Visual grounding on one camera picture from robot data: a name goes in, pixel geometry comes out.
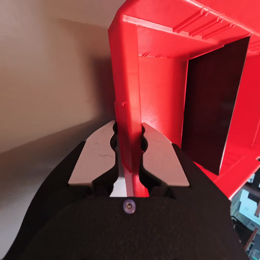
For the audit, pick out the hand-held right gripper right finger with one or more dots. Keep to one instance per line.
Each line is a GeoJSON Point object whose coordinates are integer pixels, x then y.
{"type": "Point", "coordinates": [162, 162]}

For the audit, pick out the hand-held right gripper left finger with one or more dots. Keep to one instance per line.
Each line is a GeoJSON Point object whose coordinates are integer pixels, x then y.
{"type": "Point", "coordinates": [95, 158]}

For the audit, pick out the red plastic bin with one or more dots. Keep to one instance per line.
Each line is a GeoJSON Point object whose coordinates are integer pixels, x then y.
{"type": "Point", "coordinates": [158, 91]}

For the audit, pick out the black bin divider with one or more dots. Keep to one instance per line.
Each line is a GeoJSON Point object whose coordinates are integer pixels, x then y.
{"type": "Point", "coordinates": [213, 101]}

